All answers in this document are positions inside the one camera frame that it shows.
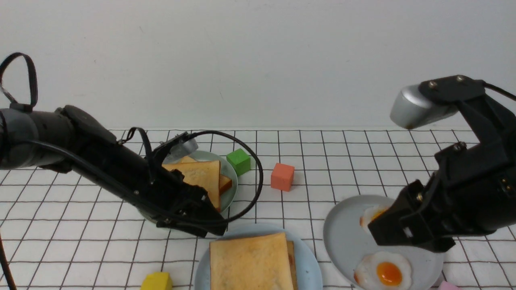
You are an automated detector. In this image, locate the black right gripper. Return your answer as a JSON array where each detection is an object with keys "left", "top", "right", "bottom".
[{"left": 368, "top": 144, "right": 515, "bottom": 252}]

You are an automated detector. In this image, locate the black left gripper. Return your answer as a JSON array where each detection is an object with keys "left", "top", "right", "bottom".
[{"left": 73, "top": 139, "right": 227, "bottom": 237}]

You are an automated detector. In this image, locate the toast slice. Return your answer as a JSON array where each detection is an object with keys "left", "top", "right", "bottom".
[
  {"left": 162, "top": 160, "right": 221, "bottom": 212},
  {"left": 286, "top": 240, "right": 298, "bottom": 290},
  {"left": 179, "top": 156, "right": 233, "bottom": 196},
  {"left": 209, "top": 232, "right": 293, "bottom": 290}
]

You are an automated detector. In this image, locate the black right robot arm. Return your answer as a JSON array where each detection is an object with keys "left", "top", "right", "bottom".
[{"left": 368, "top": 85, "right": 515, "bottom": 253}]

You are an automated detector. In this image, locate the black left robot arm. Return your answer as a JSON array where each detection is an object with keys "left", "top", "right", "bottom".
[{"left": 1, "top": 106, "right": 227, "bottom": 238}]

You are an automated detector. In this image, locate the green-grey bread plate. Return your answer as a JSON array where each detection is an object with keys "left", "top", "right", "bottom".
[{"left": 173, "top": 151, "right": 238, "bottom": 214}]

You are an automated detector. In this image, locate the green cube block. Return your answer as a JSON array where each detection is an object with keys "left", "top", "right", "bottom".
[{"left": 225, "top": 148, "right": 251, "bottom": 176}]

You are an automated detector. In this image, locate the yellow cube block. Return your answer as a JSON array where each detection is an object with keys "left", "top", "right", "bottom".
[{"left": 140, "top": 272, "right": 173, "bottom": 290}]

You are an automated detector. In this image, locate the orange-red cube block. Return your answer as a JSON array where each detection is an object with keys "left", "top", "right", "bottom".
[{"left": 270, "top": 163, "right": 295, "bottom": 192}]

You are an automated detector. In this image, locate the pink cube block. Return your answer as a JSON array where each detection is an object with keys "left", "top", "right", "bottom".
[{"left": 437, "top": 281, "right": 462, "bottom": 290}]

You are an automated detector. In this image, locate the far fried egg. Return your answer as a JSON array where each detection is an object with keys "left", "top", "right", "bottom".
[{"left": 359, "top": 205, "right": 389, "bottom": 235}]

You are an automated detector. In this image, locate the fried egg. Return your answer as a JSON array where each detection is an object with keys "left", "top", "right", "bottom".
[
  {"left": 359, "top": 205, "right": 389, "bottom": 235},
  {"left": 354, "top": 251, "right": 412, "bottom": 290}
]

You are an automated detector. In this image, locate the light blue plate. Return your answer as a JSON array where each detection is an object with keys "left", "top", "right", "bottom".
[{"left": 192, "top": 223, "right": 324, "bottom": 290}]

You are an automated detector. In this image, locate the near fried egg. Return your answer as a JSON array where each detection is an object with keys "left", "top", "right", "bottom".
[{"left": 354, "top": 251, "right": 412, "bottom": 290}]

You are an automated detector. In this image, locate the grey egg plate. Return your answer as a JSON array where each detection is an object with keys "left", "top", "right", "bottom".
[{"left": 323, "top": 195, "right": 445, "bottom": 290}]

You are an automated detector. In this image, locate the black left camera cable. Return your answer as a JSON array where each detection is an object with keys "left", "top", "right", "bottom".
[{"left": 117, "top": 127, "right": 264, "bottom": 226}]

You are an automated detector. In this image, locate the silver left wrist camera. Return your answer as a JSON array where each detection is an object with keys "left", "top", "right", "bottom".
[{"left": 162, "top": 134, "right": 199, "bottom": 164}]

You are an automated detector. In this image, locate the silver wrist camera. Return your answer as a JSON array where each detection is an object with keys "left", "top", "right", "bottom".
[
  {"left": 389, "top": 85, "right": 458, "bottom": 130},
  {"left": 162, "top": 134, "right": 199, "bottom": 164}
]

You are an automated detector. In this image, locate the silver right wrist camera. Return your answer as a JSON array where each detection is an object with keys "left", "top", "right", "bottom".
[{"left": 389, "top": 85, "right": 458, "bottom": 130}]

